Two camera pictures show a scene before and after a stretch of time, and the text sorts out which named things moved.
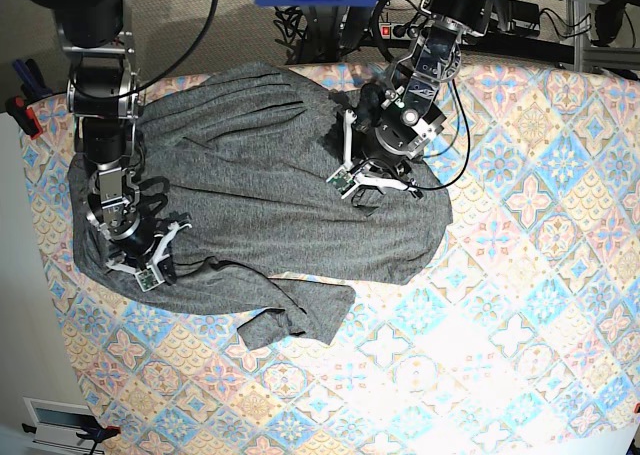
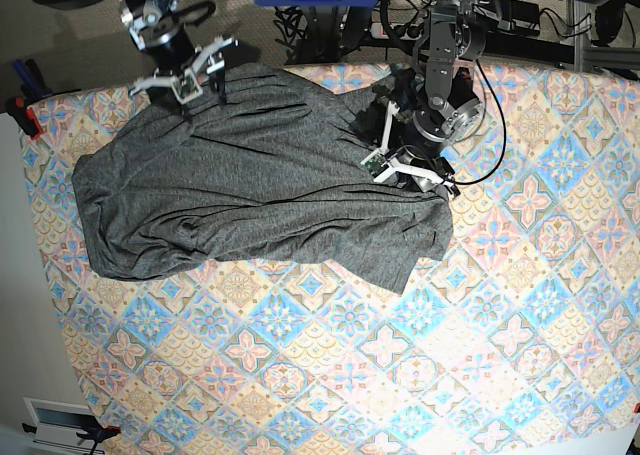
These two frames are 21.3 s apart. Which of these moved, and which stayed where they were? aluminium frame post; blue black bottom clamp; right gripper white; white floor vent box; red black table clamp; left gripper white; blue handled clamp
Moved: left gripper white; right gripper white
Stayed: red black table clamp; blue handled clamp; blue black bottom clamp; aluminium frame post; white floor vent box
